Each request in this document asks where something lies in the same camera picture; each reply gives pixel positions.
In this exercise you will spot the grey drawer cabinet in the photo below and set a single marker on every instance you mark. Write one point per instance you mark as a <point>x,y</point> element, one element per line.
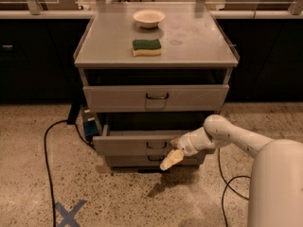
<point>194,52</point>

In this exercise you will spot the blue power box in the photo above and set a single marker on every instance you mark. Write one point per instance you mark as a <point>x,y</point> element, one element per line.
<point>89,123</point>

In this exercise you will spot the white bowl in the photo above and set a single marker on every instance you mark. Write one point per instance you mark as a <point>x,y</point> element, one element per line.
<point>149,18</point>

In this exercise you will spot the green yellow sponge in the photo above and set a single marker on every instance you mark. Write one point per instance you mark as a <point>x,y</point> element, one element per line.
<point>144,47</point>

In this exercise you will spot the grey drawer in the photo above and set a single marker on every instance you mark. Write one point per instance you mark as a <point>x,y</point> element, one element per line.
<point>150,160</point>
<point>135,143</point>
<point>155,98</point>

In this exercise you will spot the grey bottom drawer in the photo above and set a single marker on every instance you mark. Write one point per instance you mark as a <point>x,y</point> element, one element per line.
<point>150,160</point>

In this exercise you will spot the blue tape cross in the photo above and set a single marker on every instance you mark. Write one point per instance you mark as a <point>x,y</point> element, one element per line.
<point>68,217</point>

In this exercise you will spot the grey top drawer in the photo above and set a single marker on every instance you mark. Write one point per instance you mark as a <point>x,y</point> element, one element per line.
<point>155,98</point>

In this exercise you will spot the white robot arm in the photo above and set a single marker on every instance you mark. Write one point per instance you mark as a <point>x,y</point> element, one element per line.
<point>276,183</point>

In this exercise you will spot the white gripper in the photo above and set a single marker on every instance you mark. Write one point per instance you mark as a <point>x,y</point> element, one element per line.
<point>188,146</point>

